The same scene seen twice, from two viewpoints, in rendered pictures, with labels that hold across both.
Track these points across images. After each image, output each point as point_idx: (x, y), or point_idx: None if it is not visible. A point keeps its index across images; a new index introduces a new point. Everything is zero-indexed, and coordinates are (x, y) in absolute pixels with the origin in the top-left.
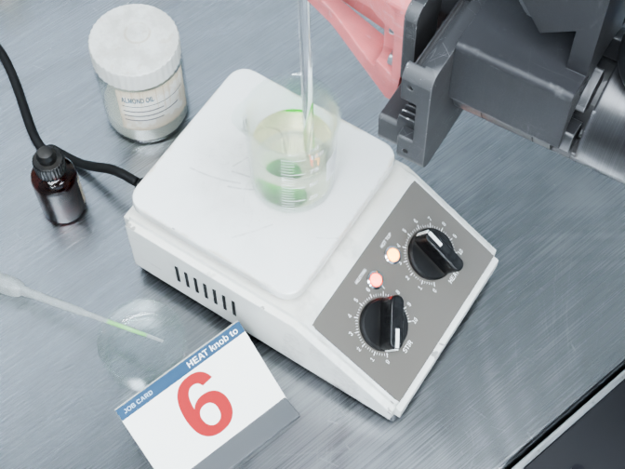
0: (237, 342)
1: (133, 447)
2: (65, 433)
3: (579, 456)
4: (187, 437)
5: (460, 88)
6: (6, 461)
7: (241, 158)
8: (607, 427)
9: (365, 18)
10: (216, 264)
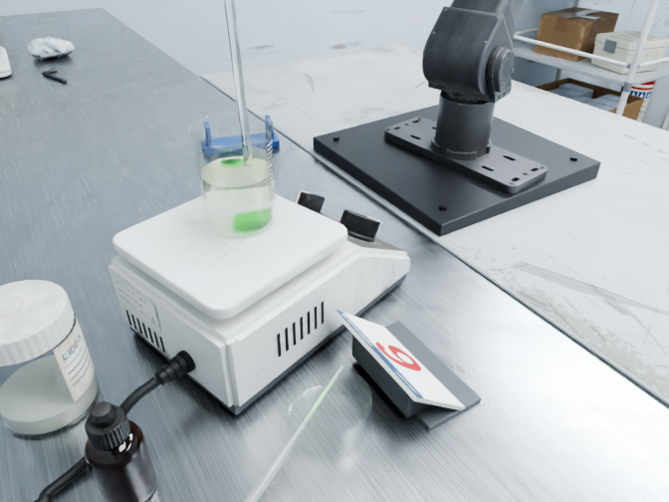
0: (351, 319)
1: (425, 434)
2: (410, 496)
3: (433, 206)
4: (425, 376)
5: None
6: None
7: (208, 242)
8: (416, 196)
9: (67, 257)
10: (298, 285)
